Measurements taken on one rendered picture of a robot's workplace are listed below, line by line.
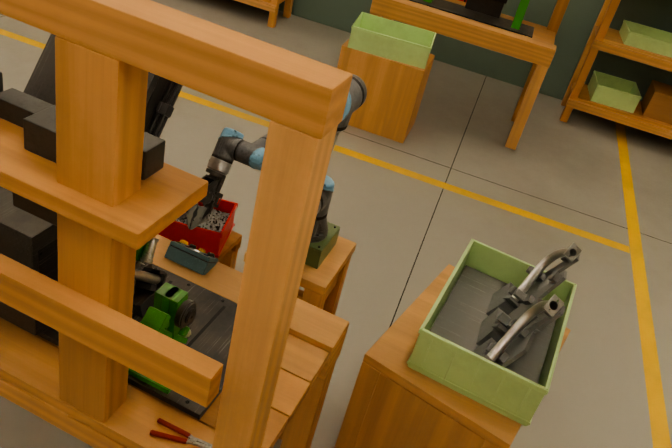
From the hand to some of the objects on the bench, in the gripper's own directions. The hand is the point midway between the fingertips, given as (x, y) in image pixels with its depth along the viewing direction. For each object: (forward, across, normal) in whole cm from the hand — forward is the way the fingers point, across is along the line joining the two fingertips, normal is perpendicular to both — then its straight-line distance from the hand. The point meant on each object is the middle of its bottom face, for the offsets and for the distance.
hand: (190, 225), depth 225 cm
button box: (+13, -6, -1) cm, 14 cm away
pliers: (+45, -41, +47) cm, 77 cm away
